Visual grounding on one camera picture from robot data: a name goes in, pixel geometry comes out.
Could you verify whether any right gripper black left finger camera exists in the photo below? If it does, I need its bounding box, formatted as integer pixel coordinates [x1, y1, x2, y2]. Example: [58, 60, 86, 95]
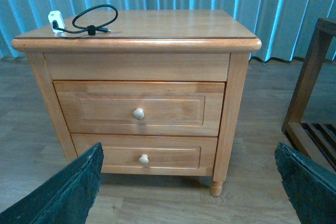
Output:
[1, 142, 104, 223]

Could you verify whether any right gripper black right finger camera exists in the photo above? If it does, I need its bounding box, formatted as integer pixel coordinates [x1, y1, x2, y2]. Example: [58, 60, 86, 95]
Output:
[275, 143, 335, 223]

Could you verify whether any wooden drawer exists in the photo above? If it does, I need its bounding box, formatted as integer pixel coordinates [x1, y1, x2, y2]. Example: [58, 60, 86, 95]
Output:
[54, 81, 225, 136]
[71, 134, 217, 176]

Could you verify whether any round drawer knob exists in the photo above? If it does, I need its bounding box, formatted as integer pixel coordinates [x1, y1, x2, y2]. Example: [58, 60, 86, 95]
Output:
[139, 154, 149, 165]
[133, 108, 145, 120]

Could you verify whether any black charging cable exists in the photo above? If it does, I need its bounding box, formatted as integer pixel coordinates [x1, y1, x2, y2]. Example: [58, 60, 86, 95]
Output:
[51, 4, 119, 36]

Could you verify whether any white charger adapter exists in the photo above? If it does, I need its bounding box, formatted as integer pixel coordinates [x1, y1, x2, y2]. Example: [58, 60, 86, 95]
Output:
[48, 10, 65, 33]

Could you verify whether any dark wooden side table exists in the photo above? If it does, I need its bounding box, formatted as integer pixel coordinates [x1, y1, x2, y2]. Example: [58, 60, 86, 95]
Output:
[281, 18, 335, 173]

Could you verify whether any light wooden nightstand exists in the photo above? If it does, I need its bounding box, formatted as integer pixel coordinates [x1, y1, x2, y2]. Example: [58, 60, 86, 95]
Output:
[12, 10, 261, 197]

